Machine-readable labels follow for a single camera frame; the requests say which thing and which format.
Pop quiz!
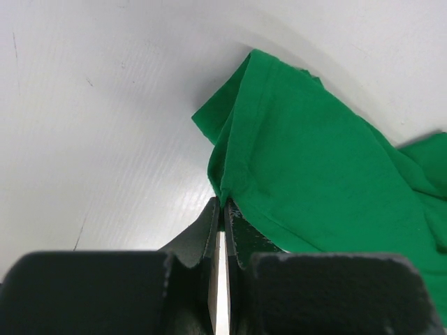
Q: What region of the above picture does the green polo shirt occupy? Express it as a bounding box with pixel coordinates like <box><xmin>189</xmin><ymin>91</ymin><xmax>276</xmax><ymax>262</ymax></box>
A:
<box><xmin>191</xmin><ymin>48</ymin><xmax>447</xmax><ymax>285</ymax></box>

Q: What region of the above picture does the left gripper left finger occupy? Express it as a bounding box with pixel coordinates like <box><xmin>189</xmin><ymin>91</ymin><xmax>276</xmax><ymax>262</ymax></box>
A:
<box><xmin>1</xmin><ymin>198</ymin><xmax>220</xmax><ymax>334</ymax></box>

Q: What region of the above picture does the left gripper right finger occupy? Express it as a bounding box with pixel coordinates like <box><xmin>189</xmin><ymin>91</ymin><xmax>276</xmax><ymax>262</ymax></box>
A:
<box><xmin>223</xmin><ymin>200</ymin><xmax>446</xmax><ymax>334</ymax></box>

